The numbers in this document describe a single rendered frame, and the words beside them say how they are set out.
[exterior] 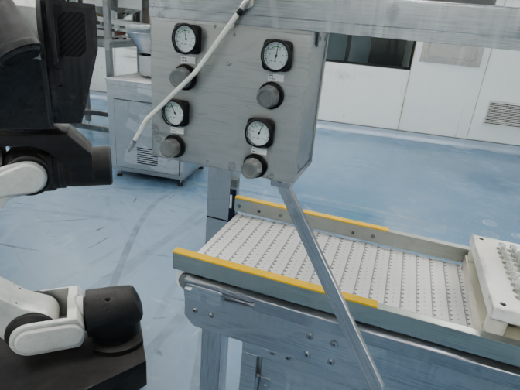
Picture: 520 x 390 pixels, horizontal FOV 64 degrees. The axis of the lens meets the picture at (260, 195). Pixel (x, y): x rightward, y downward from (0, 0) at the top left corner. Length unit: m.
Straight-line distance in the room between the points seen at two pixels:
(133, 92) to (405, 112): 3.62
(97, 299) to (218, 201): 0.64
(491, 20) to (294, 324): 0.49
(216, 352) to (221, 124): 0.79
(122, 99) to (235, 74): 2.74
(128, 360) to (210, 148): 1.04
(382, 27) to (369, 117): 5.19
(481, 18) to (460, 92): 5.26
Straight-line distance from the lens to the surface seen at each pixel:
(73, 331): 1.44
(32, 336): 1.45
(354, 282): 0.76
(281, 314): 0.69
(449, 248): 0.90
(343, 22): 0.51
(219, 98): 0.56
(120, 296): 1.46
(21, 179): 1.21
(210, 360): 1.25
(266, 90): 0.51
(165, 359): 1.73
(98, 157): 1.23
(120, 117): 3.29
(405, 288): 0.78
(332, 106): 5.66
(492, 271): 0.76
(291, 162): 0.54
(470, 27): 0.50
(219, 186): 0.96
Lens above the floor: 1.21
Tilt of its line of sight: 22 degrees down
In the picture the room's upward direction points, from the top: 5 degrees clockwise
